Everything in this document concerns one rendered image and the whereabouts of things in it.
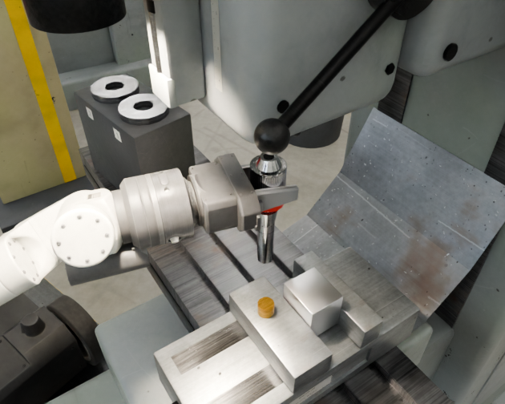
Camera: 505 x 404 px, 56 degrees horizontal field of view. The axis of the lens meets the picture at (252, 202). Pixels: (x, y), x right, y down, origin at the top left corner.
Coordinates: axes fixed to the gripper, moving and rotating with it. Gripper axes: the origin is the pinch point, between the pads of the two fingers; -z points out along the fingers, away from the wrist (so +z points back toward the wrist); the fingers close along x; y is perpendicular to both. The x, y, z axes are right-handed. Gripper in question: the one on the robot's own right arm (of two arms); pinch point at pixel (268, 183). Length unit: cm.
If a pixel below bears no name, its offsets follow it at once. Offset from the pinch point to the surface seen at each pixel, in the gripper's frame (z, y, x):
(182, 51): 10.5, -21.4, -4.7
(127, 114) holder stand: 14.2, 4.3, 30.9
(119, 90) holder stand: 14.3, 4.3, 40.2
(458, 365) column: -41, 53, -10
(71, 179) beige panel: 41, 114, 166
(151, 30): 12.7, -23.1, -3.2
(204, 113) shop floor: -42, 118, 213
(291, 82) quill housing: 2.7, -20.3, -10.9
